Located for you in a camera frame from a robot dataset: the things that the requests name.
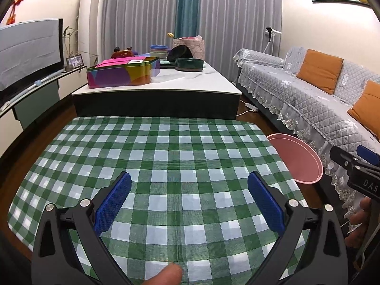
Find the person's right hand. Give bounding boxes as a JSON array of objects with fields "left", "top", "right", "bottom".
[{"left": 344, "top": 197, "right": 373, "bottom": 248}]

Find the white rod with blue grip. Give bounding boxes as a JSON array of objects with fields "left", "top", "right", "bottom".
[{"left": 0, "top": 70, "right": 64, "bottom": 110}]

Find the photo frame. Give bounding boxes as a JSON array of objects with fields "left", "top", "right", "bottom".
[{"left": 66, "top": 55, "right": 84, "bottom": 69}]

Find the white floor lamp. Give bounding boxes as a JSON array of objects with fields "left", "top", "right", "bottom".
[{"left": 265, "top": 26, "right": 282, "bottom": 57}]

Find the white power strip with cable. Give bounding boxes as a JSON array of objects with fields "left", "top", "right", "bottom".
[{"left": 237, "top": 102, "right": 259, "bottom": 116}]

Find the standing air conditioner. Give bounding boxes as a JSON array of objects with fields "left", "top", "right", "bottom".
[{"left": 78, "top": 0, "right": 106, "bottom": 69}]

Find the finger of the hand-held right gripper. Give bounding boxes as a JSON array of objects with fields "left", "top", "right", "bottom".
[
  {"left": 329, "top": 146, "right": 365, "bottom": 170},
  {"left": 357, "top": 145, "right": 380, "bottom": 167}
]

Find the white cable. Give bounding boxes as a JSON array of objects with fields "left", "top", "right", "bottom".
[{"left": 353, "top": 211, "right": 380, "bottom": 262}]

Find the pink paper sheet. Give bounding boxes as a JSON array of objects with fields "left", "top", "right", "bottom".
[{"left": 96, "top": 56, "right": 147, "bottom": 66}]

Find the teal curtain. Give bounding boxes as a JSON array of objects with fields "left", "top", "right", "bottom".
[{"left": 175, "top": 0, "right": 202, "bottom": 39}]

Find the colourful tin box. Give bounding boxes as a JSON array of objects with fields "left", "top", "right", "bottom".
[{"left": 87, "top": 56, "right": 161, "bottom": 89}]

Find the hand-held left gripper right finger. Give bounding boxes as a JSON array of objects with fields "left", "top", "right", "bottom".
[{"left": 248, "top": 171, "right": 349, "bottom": 285}]

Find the grey quilted sofa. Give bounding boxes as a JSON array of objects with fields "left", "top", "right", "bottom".
[{"left": 233, "top": 46, "right": 380, "bottom": 232}]

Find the person's left hand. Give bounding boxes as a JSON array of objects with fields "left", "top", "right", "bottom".
[{"left": 142, "top": 263, "right": 183, "bottom": 285}]

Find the brown teapot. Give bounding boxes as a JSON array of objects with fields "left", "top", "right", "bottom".
[{"left": 111, "top": 47, "right": 135, "bottom": 59}]

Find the television cabinet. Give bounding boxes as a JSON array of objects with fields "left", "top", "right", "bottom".
[{"left": 0, "top": 65, "right": 90, "bottom": 131}]

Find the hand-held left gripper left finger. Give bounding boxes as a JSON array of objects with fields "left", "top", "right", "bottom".
[{"left": 31, "top": 171, "right": 133, "bottom": 285}]

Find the white top coffee table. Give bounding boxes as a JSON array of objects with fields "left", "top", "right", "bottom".
[{"left": 72, "top": 61, "right": 242, "bottom": 119}]

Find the pink fabric basket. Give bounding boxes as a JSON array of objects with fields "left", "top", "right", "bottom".
[{"left": 173, "top": 37, "right": 206, "bottom": 60}]

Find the orange cushion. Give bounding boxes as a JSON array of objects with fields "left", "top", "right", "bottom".
[
  {"left": 296, "top": 49, "right": 344, "bottom": 95},
  {"left": 347, "top": 80, "right": 380, "bottom": 134}
]

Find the black hat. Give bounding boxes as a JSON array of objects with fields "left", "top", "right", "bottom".
[{"left": 166, "top": 45, "right": 193, "bottom": 63}]

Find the green checked tablecloth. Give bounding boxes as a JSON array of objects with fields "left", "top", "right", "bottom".
[{"left": 7, "top": 116, "right": 311, "bottom": 285}]

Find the stack of coloured bowls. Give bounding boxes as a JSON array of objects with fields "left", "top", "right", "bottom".
[{"left": 149, "top": 44, "right": 170, "bottom": 58}]

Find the potted plant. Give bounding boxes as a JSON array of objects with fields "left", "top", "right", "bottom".
[{"left": 62, "top": 27, "right": 76, "bottom": 72}]

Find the dark green round tin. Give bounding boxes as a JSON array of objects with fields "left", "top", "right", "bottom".
[{"left": 175, "top": 58, "right": 204, "bottom": 72}]

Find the pink basin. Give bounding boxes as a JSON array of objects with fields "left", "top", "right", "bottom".
[{"left": 266, "top": 133, "right": 323, "bottom": 185}]

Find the covered television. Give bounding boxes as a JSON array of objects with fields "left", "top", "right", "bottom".
[{"left": 0, "top": 18, "right": 64, "bottom": 91}]

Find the grey curtain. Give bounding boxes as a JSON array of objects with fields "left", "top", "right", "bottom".
[
  {"left": 199, "top": 0, "right": 282, "bottom": 82},
  {"left": 101, "top": 0, "right": 180, "bottom": 57}
]

